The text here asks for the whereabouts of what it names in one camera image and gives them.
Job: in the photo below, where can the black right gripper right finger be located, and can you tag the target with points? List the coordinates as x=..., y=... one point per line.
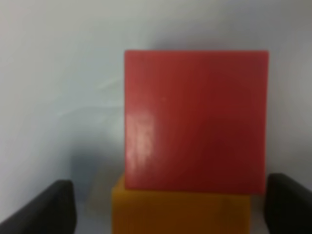
x=288, y=206

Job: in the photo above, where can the red block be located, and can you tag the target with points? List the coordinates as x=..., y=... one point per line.
x=196, y=120

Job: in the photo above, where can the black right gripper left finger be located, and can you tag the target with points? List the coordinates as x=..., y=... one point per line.
x=51, y=212

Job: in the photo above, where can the orange block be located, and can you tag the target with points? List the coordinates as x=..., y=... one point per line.
x=155, y=212

